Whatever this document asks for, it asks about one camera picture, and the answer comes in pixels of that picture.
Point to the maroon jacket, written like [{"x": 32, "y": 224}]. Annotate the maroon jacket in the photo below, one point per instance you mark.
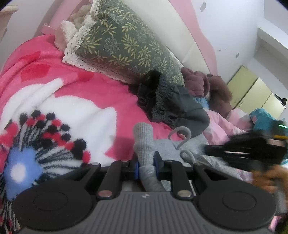
[{"x": 195, "y": 82}]

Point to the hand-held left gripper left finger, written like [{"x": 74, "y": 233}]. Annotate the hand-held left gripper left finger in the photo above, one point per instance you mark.
[{"x": 136, "y": 168}]

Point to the cream fluffy blanket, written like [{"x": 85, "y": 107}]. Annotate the cream fluffy blanket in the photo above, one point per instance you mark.
[{"x": 76, "y": 20}]

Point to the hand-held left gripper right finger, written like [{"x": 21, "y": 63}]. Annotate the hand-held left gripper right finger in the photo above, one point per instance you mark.
[{"x": 156, "y": 166}]

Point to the dark grey garment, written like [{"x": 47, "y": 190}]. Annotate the dark grey garment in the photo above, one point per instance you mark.
[{"x": 180, "y": 108}]

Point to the pale yellow wardrobe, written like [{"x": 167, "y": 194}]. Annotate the pale yellow wardrobe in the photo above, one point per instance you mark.
[{"x": 254, "y": 90}]

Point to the green leaf-print pillow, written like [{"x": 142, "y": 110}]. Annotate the green leaf-print pillow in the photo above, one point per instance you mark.
[{"x": 126, "y": 45}]

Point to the grey pants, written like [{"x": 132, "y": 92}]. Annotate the grey pants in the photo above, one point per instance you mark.
[{"x": 144, "y": 144}]

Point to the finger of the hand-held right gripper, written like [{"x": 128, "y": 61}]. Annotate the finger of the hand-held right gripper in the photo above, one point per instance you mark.
[{"x": 216, "y": 150}]

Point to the pink floral quilt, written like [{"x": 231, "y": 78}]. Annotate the pink floral quilt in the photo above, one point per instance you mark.
[{"x": 222, "y": 126}]

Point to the light blue pillow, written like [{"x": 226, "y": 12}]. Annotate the light blue pillow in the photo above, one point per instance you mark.
[{"x": 202, "y": 103}]

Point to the pink flower-print blanket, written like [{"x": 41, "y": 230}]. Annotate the pink flower-print blanket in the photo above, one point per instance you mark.
[{"x": 67, "y": 101}]

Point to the teal and pink cartoon quilt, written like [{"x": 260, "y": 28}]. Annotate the teal and pink cartoon quilt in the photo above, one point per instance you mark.
[{"x": 263, "y": 119}]

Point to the person's right hand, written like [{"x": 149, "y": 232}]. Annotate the person's right hand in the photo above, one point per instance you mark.
[{"x": 267, "y": 180}]

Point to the pale bedside cabinet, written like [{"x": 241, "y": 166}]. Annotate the pale bedside cabinet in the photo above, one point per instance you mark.
[{"x": 6, "y": 20}]

